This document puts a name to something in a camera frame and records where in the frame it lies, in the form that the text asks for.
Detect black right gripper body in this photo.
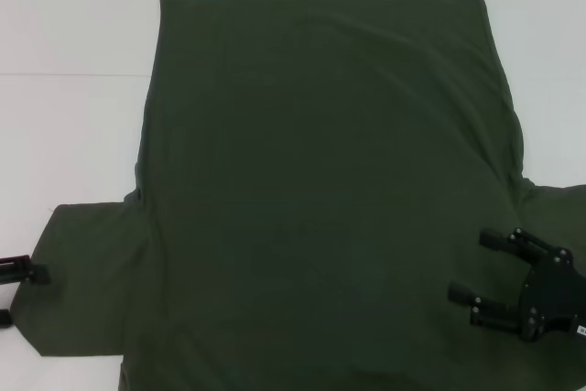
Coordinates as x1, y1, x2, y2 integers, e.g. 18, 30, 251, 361
515, 245, 586, 344

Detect dark green shirt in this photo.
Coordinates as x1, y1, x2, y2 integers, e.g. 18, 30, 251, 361
9, 0, 586, 391

